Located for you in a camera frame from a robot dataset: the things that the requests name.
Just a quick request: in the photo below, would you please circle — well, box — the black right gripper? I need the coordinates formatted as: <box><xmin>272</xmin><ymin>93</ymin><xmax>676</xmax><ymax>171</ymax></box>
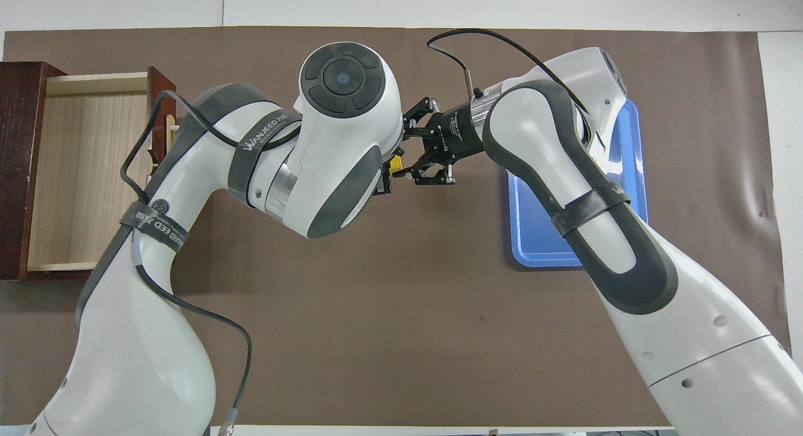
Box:
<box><xmin>375</xmin><ymin>97</ymin><xmax>487</xmax><ymax>196</ymax></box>

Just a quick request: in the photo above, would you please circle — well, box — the wooden drawer with white handle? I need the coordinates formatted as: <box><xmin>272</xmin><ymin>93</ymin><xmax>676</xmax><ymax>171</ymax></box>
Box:
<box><xmin>26</xmin><ymin>66</ymin><xmax>178</xmax><ymax>274</ymax></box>

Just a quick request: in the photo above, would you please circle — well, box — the blue plastic tray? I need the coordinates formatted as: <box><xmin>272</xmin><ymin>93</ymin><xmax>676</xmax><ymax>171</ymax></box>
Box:
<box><xmin>508</xmin><ymin>97</ymin><xmax>649</xmax><ymax>269</ymax></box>

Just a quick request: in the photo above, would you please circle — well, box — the brown table mat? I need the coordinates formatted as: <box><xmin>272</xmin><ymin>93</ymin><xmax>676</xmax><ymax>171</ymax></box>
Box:
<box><xmin>0</xmin><ymin>26</ymin><xmax>792</xmax><ymax>427</ymax></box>

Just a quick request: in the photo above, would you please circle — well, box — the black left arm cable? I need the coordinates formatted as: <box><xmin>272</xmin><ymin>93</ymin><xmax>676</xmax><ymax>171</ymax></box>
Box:
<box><xmin>119</xmin><ymin>91</ymin><xmax>253</xmax><ymax>436</ymax></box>

